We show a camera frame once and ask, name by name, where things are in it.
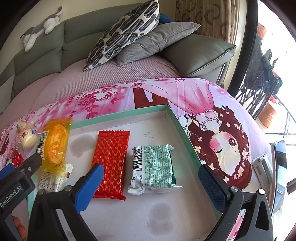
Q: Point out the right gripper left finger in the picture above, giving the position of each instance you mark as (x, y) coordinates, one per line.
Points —
(86, 186)

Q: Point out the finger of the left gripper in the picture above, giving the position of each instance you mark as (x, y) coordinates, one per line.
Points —
(6, 171)
(30, 165)

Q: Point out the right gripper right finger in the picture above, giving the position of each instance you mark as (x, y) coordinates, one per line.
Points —
(216, 188)

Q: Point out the red small snack pack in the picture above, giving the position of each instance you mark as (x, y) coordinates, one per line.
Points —
(15, 158)

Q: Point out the white cream snack sachet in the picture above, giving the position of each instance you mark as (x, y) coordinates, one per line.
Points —
(51, 182)

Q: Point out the yellow cake snack pack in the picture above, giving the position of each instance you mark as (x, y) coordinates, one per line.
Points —
(52, 145)

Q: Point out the clear pack yellow bun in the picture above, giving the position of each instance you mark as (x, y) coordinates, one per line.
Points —
(26, 135)

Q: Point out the red patterned snack bar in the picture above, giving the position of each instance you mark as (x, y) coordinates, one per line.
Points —
(110, 152)

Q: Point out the green white snack pack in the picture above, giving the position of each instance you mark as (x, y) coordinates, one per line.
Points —
(152, 170)

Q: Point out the pink cartoon tablecloth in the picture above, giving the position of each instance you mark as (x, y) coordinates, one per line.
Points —
(223, 134)

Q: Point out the light grey small cushion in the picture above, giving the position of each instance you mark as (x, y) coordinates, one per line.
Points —
(5, 93)

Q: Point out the orange bucket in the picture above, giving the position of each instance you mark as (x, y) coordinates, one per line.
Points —
(268, 113)

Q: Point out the pink sofa cover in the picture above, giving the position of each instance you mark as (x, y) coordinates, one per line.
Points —
(72, 81)

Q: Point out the folded black chair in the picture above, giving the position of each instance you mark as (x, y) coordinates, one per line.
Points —
(260, 81)

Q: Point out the grey white plush dog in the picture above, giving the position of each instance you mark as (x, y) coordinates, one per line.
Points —
(45, 27)

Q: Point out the grey green sofa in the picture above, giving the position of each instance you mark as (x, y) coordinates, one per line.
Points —
(50, 66)

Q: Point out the grey pillow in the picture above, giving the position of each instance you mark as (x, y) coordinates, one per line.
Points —
(155, 41)

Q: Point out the black white patterned pillow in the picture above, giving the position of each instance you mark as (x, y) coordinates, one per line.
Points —
(130, 27)

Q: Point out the patterned beige curtain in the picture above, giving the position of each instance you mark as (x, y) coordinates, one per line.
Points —
(221, 19)

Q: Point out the blue cloth behind pillows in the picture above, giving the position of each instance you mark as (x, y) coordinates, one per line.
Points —
(163, 19)

